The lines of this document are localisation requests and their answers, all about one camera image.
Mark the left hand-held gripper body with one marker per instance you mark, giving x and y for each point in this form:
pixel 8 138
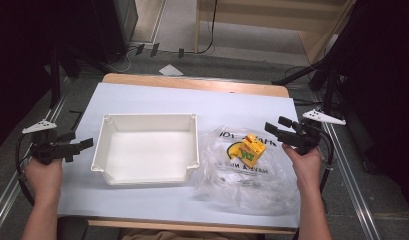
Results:
pixel 45 148

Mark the person's right hand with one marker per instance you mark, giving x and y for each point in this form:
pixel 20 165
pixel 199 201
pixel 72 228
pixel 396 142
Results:
pixel 307 170

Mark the white plastic bin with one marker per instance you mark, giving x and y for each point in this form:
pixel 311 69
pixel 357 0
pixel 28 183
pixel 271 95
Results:
pixel 147 156

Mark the black tripod stand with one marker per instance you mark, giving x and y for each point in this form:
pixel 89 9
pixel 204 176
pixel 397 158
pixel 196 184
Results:
pixel 330 86

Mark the person's left hand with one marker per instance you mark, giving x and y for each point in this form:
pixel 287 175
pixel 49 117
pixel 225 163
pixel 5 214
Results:
pixel 45 178

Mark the black chair seat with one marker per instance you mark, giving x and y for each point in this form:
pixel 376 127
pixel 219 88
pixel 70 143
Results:
pixel 72 228

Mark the white paper sheet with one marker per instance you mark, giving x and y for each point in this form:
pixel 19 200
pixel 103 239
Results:
pixel 170 70

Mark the metal floor rail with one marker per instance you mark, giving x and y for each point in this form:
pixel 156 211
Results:
pixel 350 180
pixel 12 186

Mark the clear plastic bag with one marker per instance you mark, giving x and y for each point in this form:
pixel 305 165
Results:
pixel 252 190

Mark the white table mat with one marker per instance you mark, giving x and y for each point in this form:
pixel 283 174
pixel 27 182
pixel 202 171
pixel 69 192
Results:
pixel 158 100

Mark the black metal stand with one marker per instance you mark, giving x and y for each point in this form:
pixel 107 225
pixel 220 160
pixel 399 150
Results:
pixel 55 80

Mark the black cabinet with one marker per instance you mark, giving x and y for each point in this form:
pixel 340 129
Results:
pixel 115 26

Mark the black tape strip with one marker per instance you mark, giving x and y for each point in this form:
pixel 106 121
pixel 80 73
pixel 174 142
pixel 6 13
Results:
pixel 154 49
pixel 139 49

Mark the wooden table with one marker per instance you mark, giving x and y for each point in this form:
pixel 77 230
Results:
pixel 192 83

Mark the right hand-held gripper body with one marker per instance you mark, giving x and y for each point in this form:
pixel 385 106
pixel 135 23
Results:
pixel 305 136

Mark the yellow box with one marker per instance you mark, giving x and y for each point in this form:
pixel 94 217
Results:
pixel 253 151

